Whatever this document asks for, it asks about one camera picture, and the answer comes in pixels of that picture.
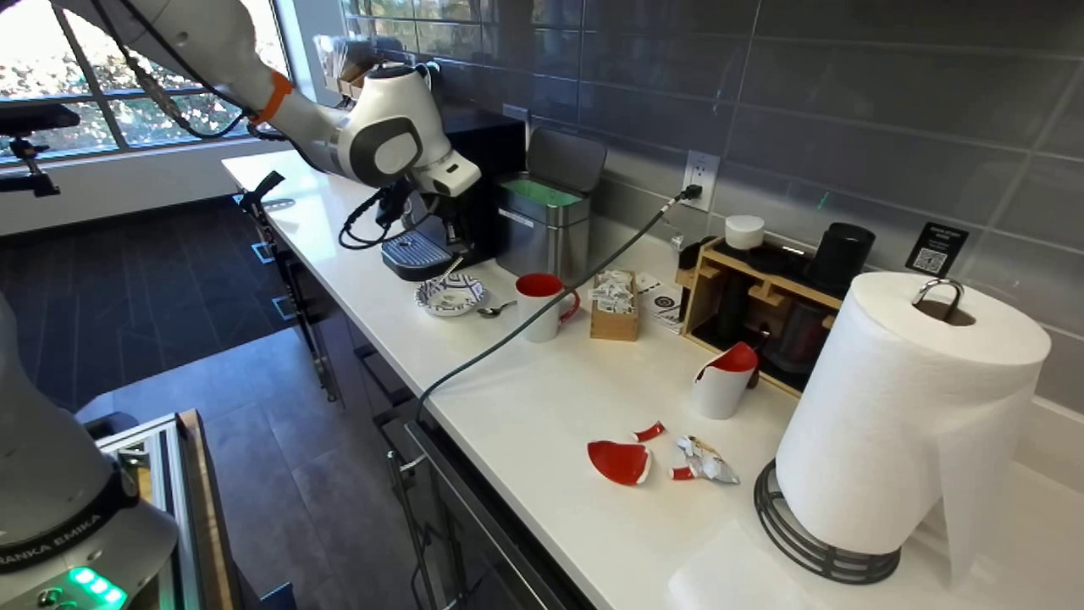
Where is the black cylindrical canister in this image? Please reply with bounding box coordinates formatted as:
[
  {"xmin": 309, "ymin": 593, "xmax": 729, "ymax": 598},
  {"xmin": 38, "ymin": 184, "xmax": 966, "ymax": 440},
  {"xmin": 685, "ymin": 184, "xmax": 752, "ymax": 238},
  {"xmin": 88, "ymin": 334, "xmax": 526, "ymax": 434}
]
[{"xmin": 812, "ymin": 221, "xmax": 877, "ymax": 300}]

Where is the black paper towel holder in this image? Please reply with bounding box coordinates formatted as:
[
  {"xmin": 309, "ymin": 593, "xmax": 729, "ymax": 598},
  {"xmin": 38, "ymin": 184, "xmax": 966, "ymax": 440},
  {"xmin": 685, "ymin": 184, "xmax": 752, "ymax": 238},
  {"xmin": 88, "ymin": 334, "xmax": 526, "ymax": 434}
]
[{"xmin": 752, "ymin": 273, "xmax": 974, "ymax": 587}]

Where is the blue patterned ceramic bowl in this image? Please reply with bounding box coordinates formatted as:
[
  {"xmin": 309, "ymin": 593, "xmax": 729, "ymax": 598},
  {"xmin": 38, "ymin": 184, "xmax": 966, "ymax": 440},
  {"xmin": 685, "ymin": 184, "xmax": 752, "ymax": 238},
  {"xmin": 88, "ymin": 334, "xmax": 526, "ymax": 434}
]
[{"xmin": 414, "ymin": 273, "xmax": 491, "ymax": 323}]

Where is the white paper towel roll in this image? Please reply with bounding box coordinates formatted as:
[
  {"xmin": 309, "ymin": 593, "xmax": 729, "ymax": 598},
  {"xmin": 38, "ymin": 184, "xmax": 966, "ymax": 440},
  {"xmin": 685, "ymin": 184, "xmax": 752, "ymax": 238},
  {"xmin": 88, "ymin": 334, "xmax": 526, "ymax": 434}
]
[{"xmin": 771, "ymin": 266, "xmax": 1053, "ymax": 589}]

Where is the white mug red interior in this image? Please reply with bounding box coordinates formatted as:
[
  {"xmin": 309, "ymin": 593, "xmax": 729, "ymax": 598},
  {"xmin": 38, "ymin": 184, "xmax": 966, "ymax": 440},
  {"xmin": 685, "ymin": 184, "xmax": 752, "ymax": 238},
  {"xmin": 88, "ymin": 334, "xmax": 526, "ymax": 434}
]
[{"xmin": 516, "ymin": 271, "xmax": 584, "ymax": 344}]

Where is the white wall outlet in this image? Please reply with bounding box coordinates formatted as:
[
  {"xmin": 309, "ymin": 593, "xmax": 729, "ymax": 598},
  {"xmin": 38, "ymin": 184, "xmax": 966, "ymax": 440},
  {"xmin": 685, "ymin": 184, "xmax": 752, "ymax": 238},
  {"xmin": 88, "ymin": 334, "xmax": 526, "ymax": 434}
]
[{"xmin": 680, "ymin": 150, "xmax": 720, "ymax": 214}]

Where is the wooden countertop organizer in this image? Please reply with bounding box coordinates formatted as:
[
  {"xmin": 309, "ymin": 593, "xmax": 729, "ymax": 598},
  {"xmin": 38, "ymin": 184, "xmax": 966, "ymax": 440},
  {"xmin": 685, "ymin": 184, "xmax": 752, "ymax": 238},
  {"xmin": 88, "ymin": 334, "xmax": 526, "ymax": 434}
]
[{"xmin": 673, "ymin": 238, "xmax": 842, "ymax": 393}]

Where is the broken white red mug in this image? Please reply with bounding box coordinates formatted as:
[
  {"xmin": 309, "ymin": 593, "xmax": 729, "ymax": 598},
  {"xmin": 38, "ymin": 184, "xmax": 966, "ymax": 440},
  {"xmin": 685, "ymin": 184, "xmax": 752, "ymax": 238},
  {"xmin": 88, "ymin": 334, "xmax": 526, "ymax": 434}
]
[{"xmin": 689, "ymin": 339, "xmax": 761, "ymax": 423}]

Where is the large window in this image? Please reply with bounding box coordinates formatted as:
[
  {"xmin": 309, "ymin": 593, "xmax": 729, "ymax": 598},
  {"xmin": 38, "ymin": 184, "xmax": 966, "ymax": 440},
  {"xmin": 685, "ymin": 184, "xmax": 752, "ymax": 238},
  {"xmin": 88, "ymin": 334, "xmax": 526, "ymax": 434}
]
[{"xmin": 0, "ymin": 0, "xmax": 384, "ymax": 161}]

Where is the orange strap on arm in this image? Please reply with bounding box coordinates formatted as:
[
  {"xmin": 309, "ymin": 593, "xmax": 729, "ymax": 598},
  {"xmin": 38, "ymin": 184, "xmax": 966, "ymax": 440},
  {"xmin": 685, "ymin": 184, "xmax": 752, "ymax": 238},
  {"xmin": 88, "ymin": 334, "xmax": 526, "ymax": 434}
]
[{"xmin": 251, "ymin": 67, "xmax": 297, "ymax": 128}]

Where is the black QR code sign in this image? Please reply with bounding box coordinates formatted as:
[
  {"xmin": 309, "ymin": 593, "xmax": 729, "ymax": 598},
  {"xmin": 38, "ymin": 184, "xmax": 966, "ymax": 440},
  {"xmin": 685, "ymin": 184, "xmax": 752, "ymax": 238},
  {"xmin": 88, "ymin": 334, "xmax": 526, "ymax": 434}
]
[{"xmin": 903, "ymin": 215, "xmax": 972, "ymax": 280}]

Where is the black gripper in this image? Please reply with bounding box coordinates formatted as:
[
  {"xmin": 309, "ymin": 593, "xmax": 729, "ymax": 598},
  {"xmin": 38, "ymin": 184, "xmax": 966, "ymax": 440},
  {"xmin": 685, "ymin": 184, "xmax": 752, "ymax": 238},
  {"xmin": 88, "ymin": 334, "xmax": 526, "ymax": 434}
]
[{"xmin": 410, "ymin": 184, "xmax": 480, "ymax": 273}]

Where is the black Keurig coffee machine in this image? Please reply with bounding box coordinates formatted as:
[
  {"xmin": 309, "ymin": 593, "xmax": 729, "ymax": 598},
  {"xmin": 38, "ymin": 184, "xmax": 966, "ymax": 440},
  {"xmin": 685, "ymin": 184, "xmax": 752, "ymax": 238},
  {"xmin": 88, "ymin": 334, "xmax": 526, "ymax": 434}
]
[{"xmin": 378, "ymin": 103, "xmax": 532, "ymax": 284}]

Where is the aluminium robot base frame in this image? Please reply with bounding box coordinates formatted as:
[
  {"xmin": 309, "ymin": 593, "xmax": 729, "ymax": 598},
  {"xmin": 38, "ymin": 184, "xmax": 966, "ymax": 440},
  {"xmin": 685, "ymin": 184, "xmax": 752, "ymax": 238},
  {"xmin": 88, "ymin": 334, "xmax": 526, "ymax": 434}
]
[{"xmin": 92, "ymin": 406, "xmax": 245, "ymax": 610}]

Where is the dark wooden counter cabinet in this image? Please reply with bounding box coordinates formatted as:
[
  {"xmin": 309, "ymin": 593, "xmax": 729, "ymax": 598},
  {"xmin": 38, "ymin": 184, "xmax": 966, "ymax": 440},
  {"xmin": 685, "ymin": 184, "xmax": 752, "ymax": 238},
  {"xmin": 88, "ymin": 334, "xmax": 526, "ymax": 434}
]
[{"xmin": 237, "ymin": 189, "xmax": 595, "ymax": 610}]

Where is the white silver mug shard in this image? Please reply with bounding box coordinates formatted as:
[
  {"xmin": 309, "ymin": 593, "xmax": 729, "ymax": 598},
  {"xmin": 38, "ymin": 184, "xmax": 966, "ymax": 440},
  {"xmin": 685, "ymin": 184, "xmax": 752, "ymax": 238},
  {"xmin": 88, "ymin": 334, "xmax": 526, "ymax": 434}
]
[{"xmin": 673, "ymin": 434, "xmax": 745, "ymax": 487}]

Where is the cardboard box of sugar packets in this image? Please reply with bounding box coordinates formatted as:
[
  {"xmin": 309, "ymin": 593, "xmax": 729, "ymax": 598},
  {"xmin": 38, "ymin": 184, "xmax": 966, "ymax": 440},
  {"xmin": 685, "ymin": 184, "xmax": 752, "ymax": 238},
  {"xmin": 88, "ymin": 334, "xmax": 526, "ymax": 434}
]
[{"xmin": 586, "ymin": 266, "xmax": 650, "ymax": 344}]

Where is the long dark blue cable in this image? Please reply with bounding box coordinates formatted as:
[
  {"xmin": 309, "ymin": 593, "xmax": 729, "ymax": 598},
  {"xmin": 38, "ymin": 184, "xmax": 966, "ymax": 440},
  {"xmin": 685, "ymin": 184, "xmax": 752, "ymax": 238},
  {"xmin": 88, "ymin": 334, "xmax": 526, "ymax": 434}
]
[{"xmin": 385, "ymin": 184, "xmax": 705, "ymax": 536}]

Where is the white round jar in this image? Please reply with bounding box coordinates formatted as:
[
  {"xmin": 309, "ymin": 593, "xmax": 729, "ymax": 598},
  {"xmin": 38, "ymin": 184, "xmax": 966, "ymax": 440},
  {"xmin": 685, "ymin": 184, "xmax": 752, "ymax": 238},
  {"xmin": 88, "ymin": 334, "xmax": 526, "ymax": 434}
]
[{"xmin": 720, "ymin": 214, "xmax": 769, "ymax": 253}]

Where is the stainless steel bin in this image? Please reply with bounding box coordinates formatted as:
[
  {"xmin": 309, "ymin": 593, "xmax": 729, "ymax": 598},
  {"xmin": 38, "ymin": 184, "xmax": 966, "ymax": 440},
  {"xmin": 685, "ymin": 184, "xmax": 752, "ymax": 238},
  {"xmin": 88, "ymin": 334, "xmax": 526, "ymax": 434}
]
[{"xmin": 491, "ymin": 124, "xmax": 610, "ymax": 280}]

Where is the large red mug shard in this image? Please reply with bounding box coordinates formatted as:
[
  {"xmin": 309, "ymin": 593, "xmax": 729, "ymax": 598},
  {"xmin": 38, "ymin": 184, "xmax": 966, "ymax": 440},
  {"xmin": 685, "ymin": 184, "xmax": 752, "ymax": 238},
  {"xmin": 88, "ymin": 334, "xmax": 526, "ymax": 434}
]
[{"xmin": 584, "ymin": 438, "xmax": 657, "ymax": 490}]

